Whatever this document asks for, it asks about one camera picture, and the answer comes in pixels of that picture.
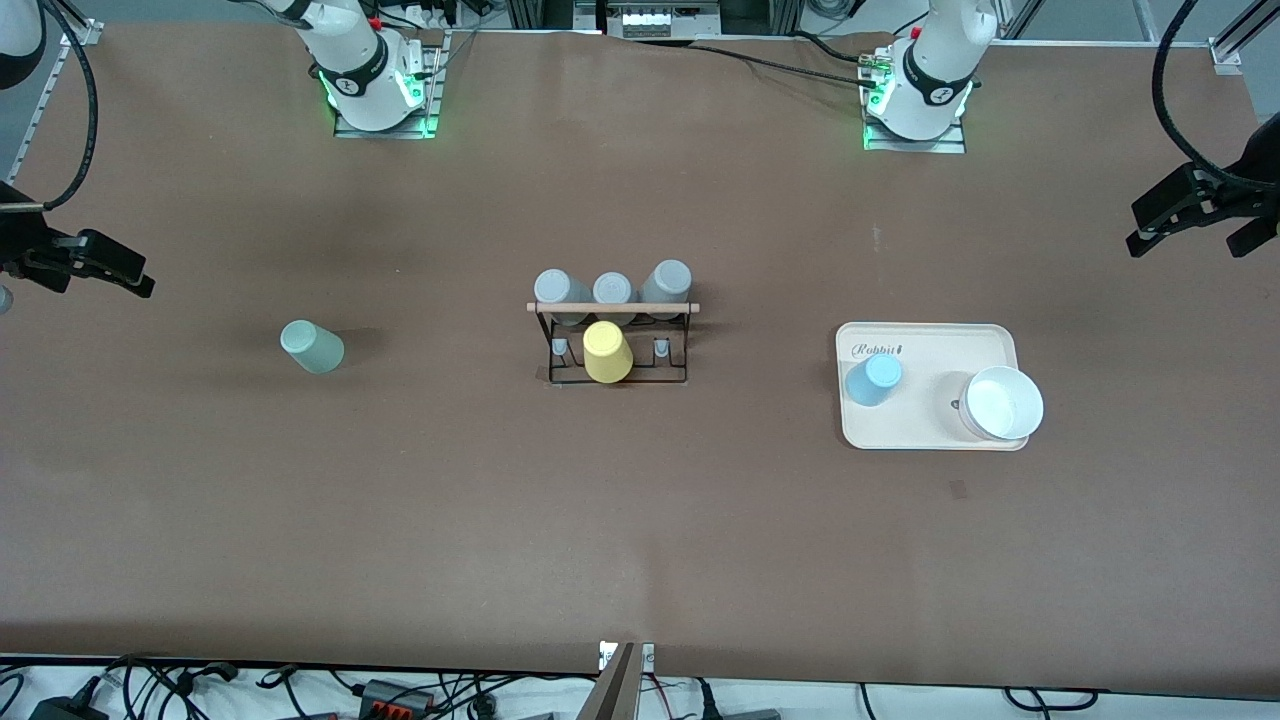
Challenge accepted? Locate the silver mount bracket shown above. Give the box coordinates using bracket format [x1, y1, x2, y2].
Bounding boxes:
[598, 640, 656, 673]

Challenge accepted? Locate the cream plastic tray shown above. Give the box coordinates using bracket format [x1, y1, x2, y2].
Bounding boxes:
[835, 321, 1031, 452]

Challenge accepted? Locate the grey cup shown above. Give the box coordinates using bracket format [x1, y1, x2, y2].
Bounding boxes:
[592, 272, 634, 321]
[638, 259, 693, 319]
[533, 268, 593, 326]

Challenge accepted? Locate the pale green cup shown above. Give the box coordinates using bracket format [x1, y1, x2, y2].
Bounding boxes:
[280, 320, 346, 375]

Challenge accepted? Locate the brown camera mount post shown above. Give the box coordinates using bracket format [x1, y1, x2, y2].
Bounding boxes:
[575, 643, 641, 720]

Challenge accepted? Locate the black floor cable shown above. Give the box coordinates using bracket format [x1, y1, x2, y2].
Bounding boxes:
[1003, 686, 1101, 713]

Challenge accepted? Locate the black table cable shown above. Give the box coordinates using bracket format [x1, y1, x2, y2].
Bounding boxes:
[690, 40, 883, 89]
[788, 30, 876, 66]

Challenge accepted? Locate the aluminium frame rail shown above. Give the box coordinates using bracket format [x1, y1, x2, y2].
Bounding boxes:
[1208, 0, 1280, 76]
[5, 18, 104, 181]

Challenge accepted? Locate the light blue cup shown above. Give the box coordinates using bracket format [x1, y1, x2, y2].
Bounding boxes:
[845, 354, 904, 407]

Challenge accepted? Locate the white grilled equipment box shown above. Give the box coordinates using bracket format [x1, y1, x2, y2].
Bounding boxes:
[605, 0, 723, 39]

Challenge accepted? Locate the white bowl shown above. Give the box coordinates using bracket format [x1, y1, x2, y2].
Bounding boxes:
[958, 365, 1045, 442]

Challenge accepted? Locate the power strip with orange switches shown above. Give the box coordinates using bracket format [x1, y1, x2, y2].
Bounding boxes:
[358, 678, 438, 720]

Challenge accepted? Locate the yellow cup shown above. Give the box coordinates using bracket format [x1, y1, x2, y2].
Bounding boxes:
[583, 320, 634, 384]

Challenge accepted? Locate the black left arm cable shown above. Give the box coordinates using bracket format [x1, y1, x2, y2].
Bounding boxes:
[1152, 0, 1263, 191]

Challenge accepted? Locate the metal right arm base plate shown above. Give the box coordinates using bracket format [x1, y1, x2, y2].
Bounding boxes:
[333, 30, 443, 139]

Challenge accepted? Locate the black power adapter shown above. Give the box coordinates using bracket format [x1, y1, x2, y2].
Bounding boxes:
[28, 695, 109, 720]

